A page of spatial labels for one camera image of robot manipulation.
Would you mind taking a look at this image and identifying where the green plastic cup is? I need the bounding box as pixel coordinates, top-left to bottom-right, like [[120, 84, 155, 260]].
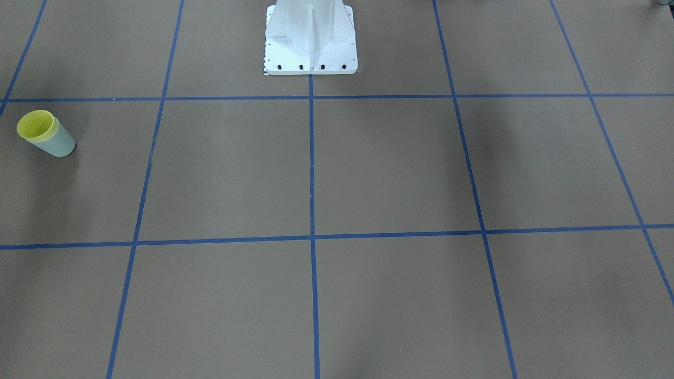
[[27, 118, 76, 157]]

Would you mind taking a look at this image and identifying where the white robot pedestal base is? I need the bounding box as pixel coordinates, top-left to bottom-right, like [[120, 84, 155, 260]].
[[263, 1, 359, 75]]

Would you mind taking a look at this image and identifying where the yellow plastic cup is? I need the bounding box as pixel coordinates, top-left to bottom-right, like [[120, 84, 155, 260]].
[[16, 110, 60, 143]]

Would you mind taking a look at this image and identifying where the brown paper table cover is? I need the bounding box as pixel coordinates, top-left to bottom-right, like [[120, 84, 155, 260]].
[[2, 1, 672, 378]]

